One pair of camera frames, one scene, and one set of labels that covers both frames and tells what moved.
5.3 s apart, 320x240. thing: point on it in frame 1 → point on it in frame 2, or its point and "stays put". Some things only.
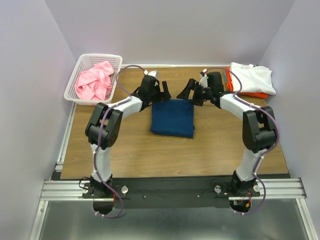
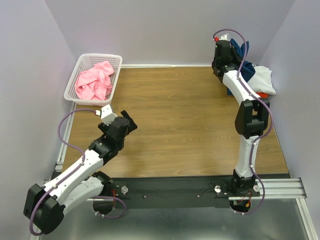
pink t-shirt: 94,83 stays put
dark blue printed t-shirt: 173,117 → 248,69
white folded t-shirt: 254,79 stays put
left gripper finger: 167,95 → 126,116
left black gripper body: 156,96 → 104,128
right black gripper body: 200,94 → 234,59
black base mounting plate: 200,192 stays put
